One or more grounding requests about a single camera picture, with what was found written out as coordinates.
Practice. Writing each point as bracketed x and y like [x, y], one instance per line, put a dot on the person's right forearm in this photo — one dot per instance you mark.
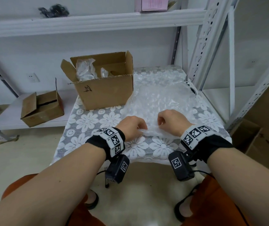
[249, 185]

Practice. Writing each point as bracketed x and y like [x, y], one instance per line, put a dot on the orange trousers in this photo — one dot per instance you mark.
[214, 204]

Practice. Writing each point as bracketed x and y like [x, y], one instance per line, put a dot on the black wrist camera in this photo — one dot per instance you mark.
[116, 169]
[180, 168]

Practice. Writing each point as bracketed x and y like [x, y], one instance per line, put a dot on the black crumpled plastic bundle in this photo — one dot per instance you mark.
[54, 10]

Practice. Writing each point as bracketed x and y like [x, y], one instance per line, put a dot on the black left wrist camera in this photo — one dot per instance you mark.
[116, 169]

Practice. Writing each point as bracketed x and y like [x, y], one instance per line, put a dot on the small brown cardboard box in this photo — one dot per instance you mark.
[40, 115]

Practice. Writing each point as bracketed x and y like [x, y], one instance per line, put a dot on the milky white bubble wrap sheet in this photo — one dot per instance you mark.
[153, 103]

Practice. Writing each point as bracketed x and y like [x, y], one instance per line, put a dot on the pink box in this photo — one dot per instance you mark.
[151, 4]

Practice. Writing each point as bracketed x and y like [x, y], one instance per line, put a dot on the white wall socket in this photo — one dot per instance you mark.
[252, 62]
[34, 77]

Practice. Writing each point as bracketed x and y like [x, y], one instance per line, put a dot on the black sandal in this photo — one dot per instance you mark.
[177, 213]
[96, 201]

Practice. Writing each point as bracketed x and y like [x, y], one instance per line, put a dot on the black wristband with markers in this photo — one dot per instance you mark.
[216, 145]
[96, 141]

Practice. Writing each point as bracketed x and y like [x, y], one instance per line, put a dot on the white metal shelving rack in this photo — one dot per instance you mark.
[89, 22]
[231, 68]

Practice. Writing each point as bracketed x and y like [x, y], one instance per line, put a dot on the white floral lace tablecloth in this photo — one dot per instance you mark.
[89, 122]

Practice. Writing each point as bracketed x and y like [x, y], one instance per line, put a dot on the large-bubble clear bubble wrap sheet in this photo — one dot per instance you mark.
[85, 69]

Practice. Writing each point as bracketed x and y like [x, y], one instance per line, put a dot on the person's right hand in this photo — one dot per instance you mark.
[175, 121]

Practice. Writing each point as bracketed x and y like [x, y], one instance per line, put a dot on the black left wristband with markers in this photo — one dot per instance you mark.
[96, 141]

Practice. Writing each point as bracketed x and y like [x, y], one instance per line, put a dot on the person's left forearm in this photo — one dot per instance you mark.
[49, 185]

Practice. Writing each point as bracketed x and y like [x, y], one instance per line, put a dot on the person's left hand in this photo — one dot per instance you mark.
[132, 127]

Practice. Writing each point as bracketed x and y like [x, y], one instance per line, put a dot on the black right wristband with markers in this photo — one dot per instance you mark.
[216, 145]

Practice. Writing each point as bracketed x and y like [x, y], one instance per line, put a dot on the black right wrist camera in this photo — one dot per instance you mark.
[180, 168]

